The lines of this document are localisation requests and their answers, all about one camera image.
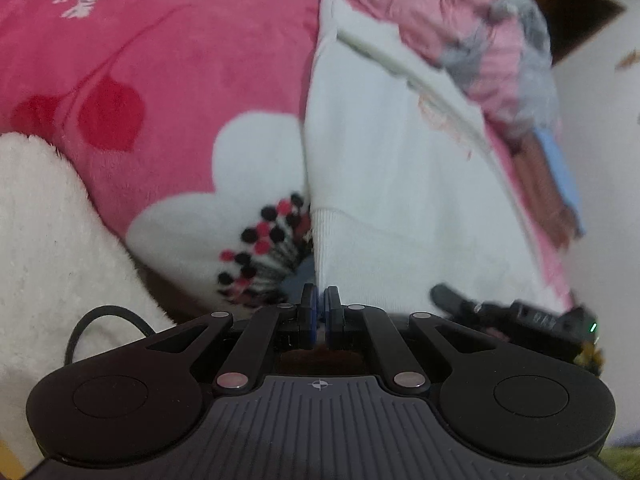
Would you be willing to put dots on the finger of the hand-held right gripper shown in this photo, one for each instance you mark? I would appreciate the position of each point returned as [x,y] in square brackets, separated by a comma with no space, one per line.
[452,300]

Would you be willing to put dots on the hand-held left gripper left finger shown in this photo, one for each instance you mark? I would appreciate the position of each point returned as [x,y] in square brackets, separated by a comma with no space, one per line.
[310,305]

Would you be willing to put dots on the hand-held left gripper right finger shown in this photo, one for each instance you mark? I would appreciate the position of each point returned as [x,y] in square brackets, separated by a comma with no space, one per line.
[330,310]

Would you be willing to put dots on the white sweatshirt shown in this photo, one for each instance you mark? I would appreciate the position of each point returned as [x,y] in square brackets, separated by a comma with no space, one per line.
[400,185]

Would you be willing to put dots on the person's white fleece clothing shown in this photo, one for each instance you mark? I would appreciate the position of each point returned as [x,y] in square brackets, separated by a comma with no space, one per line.
[50,260]

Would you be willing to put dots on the pink grey quilt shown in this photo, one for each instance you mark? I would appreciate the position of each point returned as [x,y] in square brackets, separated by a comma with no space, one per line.
[450,35]

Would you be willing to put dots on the pink floral blanket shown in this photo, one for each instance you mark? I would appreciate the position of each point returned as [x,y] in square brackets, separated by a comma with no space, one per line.
[175,60]

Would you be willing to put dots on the wooden door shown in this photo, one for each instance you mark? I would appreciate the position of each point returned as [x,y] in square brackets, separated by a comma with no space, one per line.
[575,15]

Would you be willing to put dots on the torn wall sticker remnant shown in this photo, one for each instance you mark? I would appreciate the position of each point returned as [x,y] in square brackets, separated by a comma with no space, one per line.
[629,59]

